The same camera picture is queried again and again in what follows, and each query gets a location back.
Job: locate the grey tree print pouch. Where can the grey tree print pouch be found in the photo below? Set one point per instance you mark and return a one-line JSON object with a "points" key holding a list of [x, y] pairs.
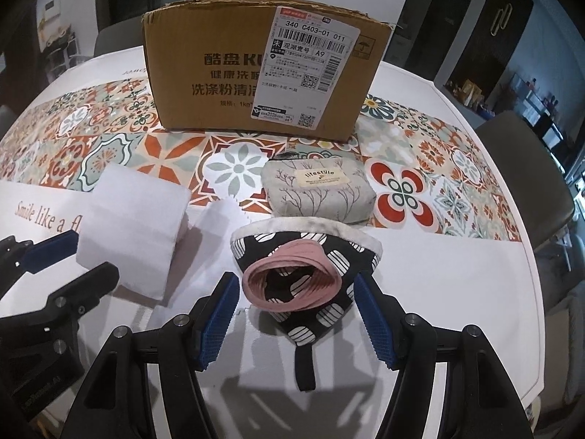
{"points": [[315, 196]]}

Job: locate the patterned tile print tablecloth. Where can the patterned tile print tablecloth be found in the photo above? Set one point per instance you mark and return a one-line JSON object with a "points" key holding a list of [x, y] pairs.
{"points": [[434, 260]]}

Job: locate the grey dining chair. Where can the grey dining chair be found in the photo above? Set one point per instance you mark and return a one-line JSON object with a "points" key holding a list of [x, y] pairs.
{"points": [[114, 36], [516, 160], [4, 121]]}

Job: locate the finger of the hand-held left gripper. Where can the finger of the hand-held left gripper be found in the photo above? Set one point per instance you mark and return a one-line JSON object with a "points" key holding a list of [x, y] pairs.
{"points": [[87, 286], [50, 244]]}

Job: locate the black patterned cloth pink rim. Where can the black patterned cloth pink rim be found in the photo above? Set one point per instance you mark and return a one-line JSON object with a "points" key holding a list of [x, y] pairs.
{"points": [[320, 247]]}

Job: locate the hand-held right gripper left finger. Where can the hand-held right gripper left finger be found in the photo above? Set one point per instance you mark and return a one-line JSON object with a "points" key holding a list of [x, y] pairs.
{"points": [[219, 322]]}

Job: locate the dark wall panel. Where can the dark wall panel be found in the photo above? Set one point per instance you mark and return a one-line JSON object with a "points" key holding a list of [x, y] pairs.
{"points": [[507, 55]]}

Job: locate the gold wall ornament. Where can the gold wall ornament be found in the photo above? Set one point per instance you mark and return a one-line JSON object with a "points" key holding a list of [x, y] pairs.
{"points": [[499, 19]]}

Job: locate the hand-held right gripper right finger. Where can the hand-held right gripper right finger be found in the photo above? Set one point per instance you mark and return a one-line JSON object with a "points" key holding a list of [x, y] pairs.
{"points": [[374, 324]]}

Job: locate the brown cardboard box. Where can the brown cardboard box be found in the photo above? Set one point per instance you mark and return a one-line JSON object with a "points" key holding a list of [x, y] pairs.
{"points": [[205, 77]]}

